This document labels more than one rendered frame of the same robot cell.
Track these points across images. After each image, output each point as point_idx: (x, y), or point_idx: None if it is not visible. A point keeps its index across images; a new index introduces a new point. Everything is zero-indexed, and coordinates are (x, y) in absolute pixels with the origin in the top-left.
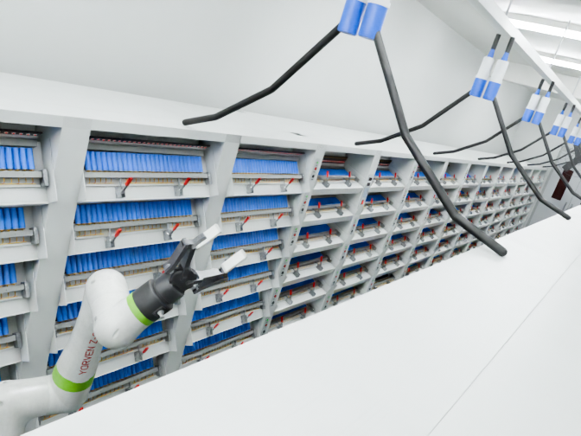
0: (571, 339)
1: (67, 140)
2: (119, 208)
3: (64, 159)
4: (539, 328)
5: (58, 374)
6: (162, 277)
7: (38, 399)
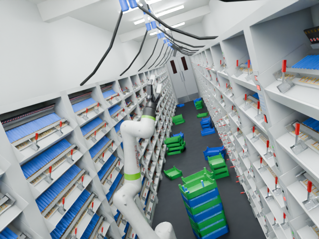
0: None
1: (64, 101)
2: (86, 127)
3: (68, 109)
4: None
5: (130, 175)
6: (147, 103)
7: (131, 188)
